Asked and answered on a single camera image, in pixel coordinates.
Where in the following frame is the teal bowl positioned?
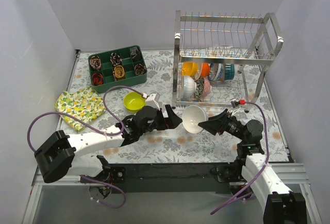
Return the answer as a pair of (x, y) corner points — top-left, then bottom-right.
(224, 64), (235, 81)

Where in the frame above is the green compartment tray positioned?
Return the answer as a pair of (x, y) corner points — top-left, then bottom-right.
(88, 45), (147, 93)

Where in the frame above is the dark floral rolled tie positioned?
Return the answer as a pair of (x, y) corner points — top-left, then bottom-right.
(110, 53), (122, 66)

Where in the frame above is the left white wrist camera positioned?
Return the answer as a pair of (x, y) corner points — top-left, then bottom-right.
(142, 93), (160, 110)

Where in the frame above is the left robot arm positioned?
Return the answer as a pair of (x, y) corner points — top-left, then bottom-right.
(34, 105), (182, 183)

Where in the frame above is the lemon print cloth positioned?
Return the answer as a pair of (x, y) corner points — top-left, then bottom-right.
(55, 87), (106, 124)

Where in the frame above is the dark floral pink bowl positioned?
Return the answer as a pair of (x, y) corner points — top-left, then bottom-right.
(195, 77), (211, 100)

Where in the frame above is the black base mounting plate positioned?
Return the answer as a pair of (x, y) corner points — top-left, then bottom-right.
(109, 163), (247, 194)

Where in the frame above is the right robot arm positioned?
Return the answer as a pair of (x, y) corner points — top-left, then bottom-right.
(198, 110), (307, 223)

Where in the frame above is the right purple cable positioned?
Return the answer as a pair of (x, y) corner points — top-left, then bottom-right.
(210, 100), (271, 216)

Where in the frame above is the pink brown rolled tie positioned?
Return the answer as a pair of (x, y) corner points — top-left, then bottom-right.
(89, 56), (102, 71)

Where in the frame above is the steel two-tier dish rack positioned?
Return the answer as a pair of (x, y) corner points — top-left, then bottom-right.
(172, 10), (284, 108)

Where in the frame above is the yellow orange bowl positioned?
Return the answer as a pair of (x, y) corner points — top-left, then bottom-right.
(181, 62), (198, 77)

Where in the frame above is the yellow black rolled tie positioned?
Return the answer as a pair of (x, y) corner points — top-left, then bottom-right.
(113, 65), (125, 81)

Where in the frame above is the dark grey rolled tie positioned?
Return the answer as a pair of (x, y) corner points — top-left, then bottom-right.
(130, 46), (141, 62)

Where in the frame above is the white ribbed bowl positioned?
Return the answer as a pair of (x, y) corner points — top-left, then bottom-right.
(180, 75), (196, 99)

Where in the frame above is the red black rolled tie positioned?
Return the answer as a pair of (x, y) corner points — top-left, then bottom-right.
(92, 73), (104, 86)

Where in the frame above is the blue floral white bowl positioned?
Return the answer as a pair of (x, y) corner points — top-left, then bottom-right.
(208, 63), (224, 81)

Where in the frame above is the light blue white bowl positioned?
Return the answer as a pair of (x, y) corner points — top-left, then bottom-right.
(182, 105), (208, 134)

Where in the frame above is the lime green bowl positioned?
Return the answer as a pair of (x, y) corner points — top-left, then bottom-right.
(124, 102), (145, 113)
(123, 92), (145, 104)

